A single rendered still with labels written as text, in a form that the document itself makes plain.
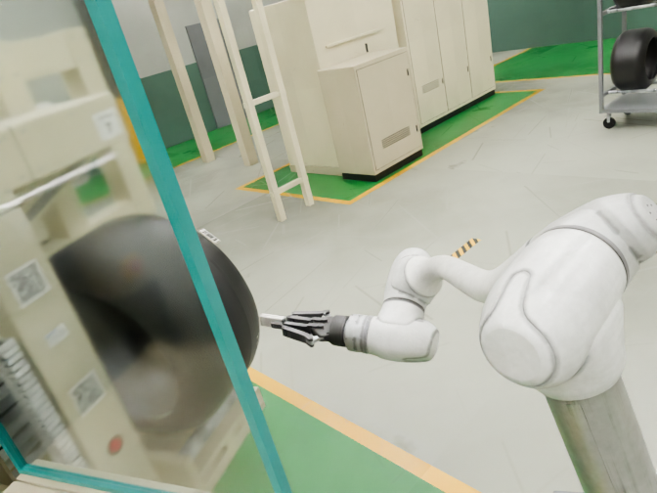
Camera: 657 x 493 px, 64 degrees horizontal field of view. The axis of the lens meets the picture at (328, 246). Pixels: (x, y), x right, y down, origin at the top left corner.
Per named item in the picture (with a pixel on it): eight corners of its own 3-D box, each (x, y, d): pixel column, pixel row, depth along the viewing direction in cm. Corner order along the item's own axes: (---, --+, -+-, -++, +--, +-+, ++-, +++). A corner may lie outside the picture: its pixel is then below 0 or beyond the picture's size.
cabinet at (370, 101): (376, 182, 581) (353, 66, 530) (341, 179, 620) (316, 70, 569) (424, 155, 632) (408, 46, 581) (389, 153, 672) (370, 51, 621)
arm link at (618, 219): (540, 214, 88) (502, 256, 80) (636, 156, 73) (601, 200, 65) (591, 276, 87) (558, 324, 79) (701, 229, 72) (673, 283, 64)
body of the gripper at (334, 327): (353, 308, 129) (318, 304, 132) (341, 329, 122) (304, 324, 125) (355, 334, 132) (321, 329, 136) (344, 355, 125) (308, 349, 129)
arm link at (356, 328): (364, 331, 119) (339, 327, 121) (367, 362, 123) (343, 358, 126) (375, 308, 127) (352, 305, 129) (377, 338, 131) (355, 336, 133)
